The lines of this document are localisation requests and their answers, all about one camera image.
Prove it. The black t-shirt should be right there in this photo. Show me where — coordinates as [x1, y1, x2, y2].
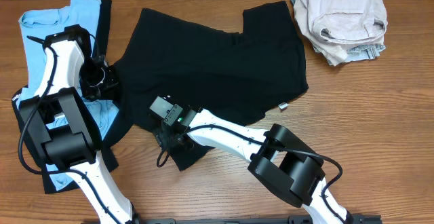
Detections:
[113, 1, 309, 172]

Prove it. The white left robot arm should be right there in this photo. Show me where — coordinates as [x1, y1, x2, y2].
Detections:
[19, 24, 141, 223]

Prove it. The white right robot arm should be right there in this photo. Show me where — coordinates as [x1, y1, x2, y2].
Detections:
[150, 105, 353, 223]

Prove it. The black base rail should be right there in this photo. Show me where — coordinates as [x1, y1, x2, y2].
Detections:
[138, 214, 382, 224]

